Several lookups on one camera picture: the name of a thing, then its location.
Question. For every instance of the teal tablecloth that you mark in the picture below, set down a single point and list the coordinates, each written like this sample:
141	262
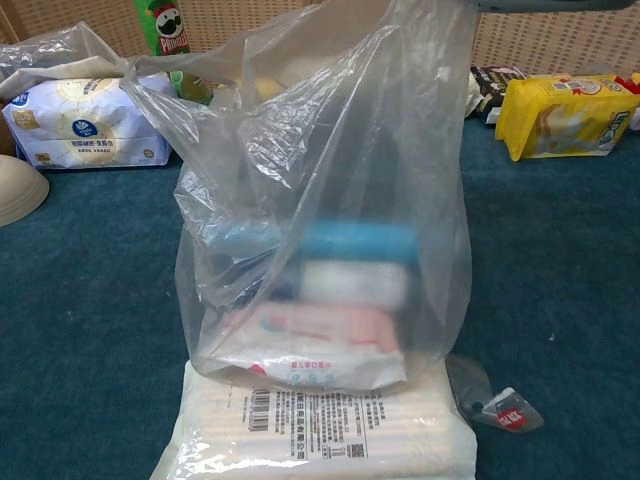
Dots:
550	275

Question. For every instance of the green egg-shaped toy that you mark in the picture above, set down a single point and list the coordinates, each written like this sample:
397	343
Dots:
180	82

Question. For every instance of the pink white wet wipes pack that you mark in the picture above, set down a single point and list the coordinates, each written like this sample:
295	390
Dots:
320	340

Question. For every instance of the woven folding screen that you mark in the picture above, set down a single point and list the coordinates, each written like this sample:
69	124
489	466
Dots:
550	40

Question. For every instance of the black snack pack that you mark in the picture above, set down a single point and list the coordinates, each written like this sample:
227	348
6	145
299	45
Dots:
495	82

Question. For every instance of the crumpled clear bag with items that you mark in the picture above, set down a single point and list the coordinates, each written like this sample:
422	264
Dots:
60	55

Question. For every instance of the cream round bowl edge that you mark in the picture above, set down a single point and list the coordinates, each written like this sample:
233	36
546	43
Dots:
20	192

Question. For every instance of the blue tube roll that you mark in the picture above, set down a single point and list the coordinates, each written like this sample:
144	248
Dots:
360	245

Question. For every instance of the green Pringles can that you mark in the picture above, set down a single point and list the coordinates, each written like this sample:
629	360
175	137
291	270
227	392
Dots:
167	30

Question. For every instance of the yellow biscuit pack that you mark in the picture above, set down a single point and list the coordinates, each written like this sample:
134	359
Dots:
560	117

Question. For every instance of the small clear red-label packet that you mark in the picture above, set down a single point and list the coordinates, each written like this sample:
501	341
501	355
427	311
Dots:
510	412

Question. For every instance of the white blue tissue pack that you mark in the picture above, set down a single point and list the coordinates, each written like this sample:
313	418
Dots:
90	125

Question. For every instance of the white paper roll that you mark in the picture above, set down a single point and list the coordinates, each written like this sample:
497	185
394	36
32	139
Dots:
350	282

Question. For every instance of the yellow box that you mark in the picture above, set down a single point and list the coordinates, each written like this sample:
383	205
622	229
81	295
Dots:
631	82

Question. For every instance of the clear plastic shopping bag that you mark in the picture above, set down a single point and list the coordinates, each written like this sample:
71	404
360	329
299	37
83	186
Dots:
350	150

